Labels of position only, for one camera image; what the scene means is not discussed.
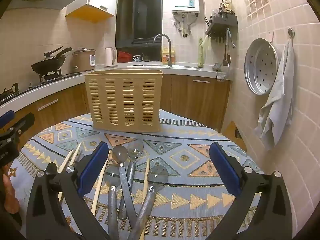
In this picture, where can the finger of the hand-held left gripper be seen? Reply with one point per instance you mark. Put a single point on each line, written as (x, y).
(6, 118)
(23, 123)

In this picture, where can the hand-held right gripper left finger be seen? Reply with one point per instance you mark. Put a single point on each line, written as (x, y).
(92, 170)

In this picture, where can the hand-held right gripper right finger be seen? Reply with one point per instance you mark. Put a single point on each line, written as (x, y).
(225, 170)

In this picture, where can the wooden chopstick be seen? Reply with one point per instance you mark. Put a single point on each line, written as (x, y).
(100, 187)
(146, 177)
(75, 153)
(66, 161)

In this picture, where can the metal spoon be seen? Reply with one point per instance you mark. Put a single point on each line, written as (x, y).
(131, 167)
(147, 200)
(112, 205)
(124, 182)

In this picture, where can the beige slotted plastic basket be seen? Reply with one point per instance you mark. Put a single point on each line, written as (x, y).
(125, 100)

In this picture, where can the person's left hand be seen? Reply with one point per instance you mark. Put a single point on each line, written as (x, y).
(10, 192)

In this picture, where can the gas stove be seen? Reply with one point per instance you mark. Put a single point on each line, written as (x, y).
(50, 78)

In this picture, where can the blue patterned tablecloth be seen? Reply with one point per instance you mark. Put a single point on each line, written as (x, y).
(180, 140)

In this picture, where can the black wok with lid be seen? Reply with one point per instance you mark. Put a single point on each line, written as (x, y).
(48, 65)

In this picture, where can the wooden base cabinet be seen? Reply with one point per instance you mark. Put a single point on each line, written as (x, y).
(195, 97)

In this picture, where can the rice cooker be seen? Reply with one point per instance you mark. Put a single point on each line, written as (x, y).
(82, 60)

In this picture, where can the grey towel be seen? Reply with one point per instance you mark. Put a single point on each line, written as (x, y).
(277, 100)

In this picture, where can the white electric kettle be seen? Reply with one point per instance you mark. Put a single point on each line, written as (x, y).
(110, 57)

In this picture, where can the perforated metal steamer tray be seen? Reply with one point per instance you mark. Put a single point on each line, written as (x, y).
(260, 65)

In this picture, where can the hanging spatula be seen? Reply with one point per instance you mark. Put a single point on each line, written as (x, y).
(226, 55)

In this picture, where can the red basin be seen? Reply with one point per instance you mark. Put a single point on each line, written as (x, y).
(123, 57)

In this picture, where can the pale rubber glove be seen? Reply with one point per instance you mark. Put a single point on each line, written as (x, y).
(200, 52)

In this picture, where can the patterned teacup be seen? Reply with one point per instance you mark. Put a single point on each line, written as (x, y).
(136, 58)

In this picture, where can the kitchen sink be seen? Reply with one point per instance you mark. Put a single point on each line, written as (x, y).
(160, 65)

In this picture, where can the metal faucet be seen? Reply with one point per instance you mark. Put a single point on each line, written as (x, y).
(170, 52)

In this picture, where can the hanging metal tongs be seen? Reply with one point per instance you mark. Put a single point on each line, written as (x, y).
(231, 40)

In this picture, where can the water heater pipes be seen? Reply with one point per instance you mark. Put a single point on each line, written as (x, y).
(184, 25)

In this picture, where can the dark window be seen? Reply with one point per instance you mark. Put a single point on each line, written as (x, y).
(140, 12)

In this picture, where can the row of condiment bottles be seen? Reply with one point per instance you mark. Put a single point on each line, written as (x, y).
(223, 7)

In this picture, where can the black wall shelf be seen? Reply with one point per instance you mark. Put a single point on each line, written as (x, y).
(222, 25)

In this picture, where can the round metal wall hook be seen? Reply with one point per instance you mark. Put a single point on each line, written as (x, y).
(290, 33)

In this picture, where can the wall socket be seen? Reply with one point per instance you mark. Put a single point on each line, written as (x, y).
(173, 23)

